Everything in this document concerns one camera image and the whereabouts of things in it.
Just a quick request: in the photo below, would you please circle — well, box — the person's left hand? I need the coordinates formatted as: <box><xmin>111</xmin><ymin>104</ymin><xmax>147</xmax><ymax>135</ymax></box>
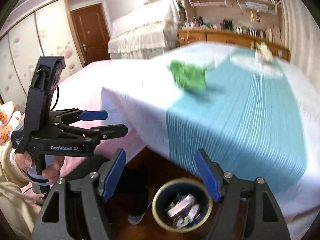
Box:
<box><xmin>15</xmin><ymin>152</ymin><xmax>65</xmax><ymax>186</ymax></box>

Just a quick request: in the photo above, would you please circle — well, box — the pink blanket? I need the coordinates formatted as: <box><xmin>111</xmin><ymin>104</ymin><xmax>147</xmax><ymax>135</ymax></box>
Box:
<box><xmin>22</xmin><ymin>60</ymin><xmax>165</xmax><ymax>195</ymax></box>

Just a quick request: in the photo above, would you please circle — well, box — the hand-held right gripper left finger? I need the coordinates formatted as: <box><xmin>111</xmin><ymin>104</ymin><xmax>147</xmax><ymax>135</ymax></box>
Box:
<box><xmin>32</xmin><ymin>149</ymin><xmax>126</xmax><ymax>240</ymax></box>

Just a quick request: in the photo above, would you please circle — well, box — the cream crumpled wrapper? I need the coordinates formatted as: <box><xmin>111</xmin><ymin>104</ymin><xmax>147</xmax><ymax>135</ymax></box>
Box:
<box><xmin>254</xmin><ymin>42</ymin><xmax>273</xmax><ymax>62</ymax></box>

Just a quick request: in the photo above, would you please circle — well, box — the green plastic bag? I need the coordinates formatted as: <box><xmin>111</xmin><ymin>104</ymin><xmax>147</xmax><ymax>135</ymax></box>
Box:
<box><xmin>167</xmin><ymin>59</ymin><xmax>207</xmax><ymax>92</ymax></box>

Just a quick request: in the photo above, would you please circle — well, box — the brown wooden door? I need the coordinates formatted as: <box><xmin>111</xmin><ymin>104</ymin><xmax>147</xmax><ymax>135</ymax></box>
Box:
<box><xmin>70</xmin><ymin>3</ymin><xmax>111</xmax><ymax>68</ymax></box>

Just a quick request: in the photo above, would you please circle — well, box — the white covered piano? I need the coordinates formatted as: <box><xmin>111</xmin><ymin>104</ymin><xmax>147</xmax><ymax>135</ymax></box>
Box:
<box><xmin>107</xmin><ymin>0</ymin><xmax>184</xmax><ymax>59</ymax></box>

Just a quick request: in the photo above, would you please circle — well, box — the white purple box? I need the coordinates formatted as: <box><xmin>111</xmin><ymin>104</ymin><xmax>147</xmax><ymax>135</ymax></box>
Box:
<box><xmin>167</xmin><ymin>194</ymin><xmax>198</xmax><ymax>218</ymax></box>

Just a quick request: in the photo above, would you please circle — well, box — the black cable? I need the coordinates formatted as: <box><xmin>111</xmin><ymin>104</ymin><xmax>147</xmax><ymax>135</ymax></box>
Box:
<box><xmin>51</xmin><ymin>85</ymin><xmax>61</xmax><ymax>111</ymax></box>

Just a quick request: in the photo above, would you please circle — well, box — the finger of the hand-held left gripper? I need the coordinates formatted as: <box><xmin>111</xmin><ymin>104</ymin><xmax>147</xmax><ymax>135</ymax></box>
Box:
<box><xmin>56</xmin><ymin>124</ymin><xmax>128</xmax><ymax>144</ymax></box>
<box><xmin>54</xmin><ymin>108</ymin><xmax>108</xmax><ymax>125</ymax></box>

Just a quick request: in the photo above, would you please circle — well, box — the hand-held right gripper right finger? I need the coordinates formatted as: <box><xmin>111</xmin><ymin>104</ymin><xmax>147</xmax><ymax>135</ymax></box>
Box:
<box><xmin>195</xmin><ymin>149</ymin><xmax>290</xmax><ymax>240</ymax></box>

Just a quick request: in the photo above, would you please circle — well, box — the wooden bookshelf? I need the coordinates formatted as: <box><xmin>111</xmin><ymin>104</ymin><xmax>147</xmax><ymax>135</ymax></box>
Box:
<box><xmin>179</xmin><ymin>0</ymin><xmax>283</xmax><ymax>34</ymax></box>

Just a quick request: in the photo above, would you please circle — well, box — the orange cartoon print bedding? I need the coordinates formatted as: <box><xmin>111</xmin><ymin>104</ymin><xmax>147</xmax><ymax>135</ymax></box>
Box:
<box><xmin>0</xmin><ymin>101</ymin><xmax>24</xmax><ymax>145</ymax></box>

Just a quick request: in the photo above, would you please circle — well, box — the blue bin with cream rim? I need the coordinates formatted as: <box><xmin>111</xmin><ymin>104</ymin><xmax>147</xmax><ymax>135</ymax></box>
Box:
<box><xmin>152</xmin><ymin>178</ymin><xmax>213</xmax><ymax>233</ymax></box>

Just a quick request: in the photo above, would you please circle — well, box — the floral sliding wardrobe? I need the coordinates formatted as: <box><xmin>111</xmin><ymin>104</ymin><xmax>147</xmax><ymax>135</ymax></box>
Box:
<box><xmin>0</xmin><ymin>0</ymin><xmax>84</xmax><ymax>105</ymax></box>

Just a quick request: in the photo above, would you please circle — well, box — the wooden desk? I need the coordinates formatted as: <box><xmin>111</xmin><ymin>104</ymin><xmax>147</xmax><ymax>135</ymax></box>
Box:
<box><xmin>178</xmin><ymin>29</ymin><xmax>290</xmax><ymax>62</ymax></box>

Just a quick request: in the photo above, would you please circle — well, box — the person's left forearm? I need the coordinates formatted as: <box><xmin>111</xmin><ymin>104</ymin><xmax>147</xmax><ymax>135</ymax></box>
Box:
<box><xmin>0</xmin><ymin>142</ymin><xmax>44</xmax><ymax>240</ymax></box>

